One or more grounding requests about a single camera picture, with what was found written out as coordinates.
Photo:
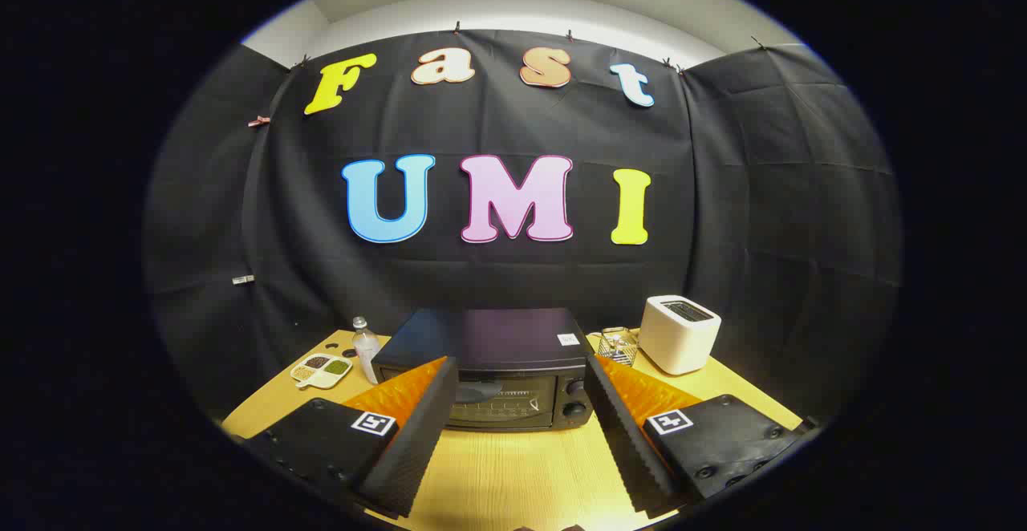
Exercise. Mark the black backdrop cloth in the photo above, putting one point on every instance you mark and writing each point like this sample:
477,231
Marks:
513,274

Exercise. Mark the red clothespin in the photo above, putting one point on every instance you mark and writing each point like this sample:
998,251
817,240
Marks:
258,121

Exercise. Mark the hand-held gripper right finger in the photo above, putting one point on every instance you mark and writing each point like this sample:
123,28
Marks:
630,443

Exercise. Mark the black toaster oven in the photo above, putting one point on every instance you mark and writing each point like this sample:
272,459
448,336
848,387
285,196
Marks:
489,338

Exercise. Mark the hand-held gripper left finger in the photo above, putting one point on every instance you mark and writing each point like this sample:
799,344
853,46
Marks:
417,443

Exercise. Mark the white toaster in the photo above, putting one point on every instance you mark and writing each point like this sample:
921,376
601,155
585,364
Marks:
674,342

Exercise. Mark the white divided spice dish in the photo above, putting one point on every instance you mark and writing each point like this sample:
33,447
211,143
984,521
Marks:
321,372

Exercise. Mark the clear plastic bottle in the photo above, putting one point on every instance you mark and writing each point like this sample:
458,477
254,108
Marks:
366,350

